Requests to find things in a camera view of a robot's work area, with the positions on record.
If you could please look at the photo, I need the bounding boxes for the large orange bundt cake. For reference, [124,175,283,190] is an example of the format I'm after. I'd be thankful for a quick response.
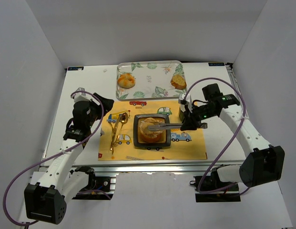
[138,116,166,143]

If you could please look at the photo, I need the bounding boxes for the metal tongs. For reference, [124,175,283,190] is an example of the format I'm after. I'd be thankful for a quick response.
[147,123,183,132]

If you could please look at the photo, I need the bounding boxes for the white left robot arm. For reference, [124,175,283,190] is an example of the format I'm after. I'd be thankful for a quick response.
[24,88,114,225]

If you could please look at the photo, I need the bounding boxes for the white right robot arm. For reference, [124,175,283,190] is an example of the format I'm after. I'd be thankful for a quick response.
[179,83,285,194]

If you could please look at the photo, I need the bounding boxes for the glazed round bread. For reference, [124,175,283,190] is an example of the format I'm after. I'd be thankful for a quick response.
[117,73,135,89]

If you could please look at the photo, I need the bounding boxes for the toasted bread slice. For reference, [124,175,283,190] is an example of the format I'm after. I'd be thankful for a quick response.
[170,74,187,90]

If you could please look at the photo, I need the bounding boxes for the gold spoon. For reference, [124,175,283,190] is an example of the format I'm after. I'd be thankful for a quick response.
[114,112,129,146]

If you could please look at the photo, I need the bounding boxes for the yellow vehicle print placemat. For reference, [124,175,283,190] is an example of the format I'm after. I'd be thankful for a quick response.
[98,100,207,161]

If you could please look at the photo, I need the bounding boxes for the green mug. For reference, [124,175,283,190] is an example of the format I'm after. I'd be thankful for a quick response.
[178,105,184,121]

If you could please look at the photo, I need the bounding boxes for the blue label sticker right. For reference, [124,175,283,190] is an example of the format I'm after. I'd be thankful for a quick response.
[208,62,225,67]

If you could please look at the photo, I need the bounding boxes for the gold fork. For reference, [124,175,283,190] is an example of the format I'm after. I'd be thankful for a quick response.
[110,114,122,154]

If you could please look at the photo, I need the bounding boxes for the floral serving tray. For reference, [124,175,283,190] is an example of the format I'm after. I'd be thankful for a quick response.
[116,61,187,101]

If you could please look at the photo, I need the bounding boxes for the black square plate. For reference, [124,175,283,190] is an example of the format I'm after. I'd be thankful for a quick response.
[133,114,171,150]

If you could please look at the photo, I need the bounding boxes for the aluminium table frame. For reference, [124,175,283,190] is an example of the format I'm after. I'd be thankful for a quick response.
[42,63,237,173]

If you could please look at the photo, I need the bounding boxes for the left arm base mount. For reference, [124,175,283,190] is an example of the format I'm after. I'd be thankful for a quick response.
[68,167,116,200]

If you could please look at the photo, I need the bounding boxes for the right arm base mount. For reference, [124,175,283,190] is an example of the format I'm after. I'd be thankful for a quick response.
[189,169,241,203]

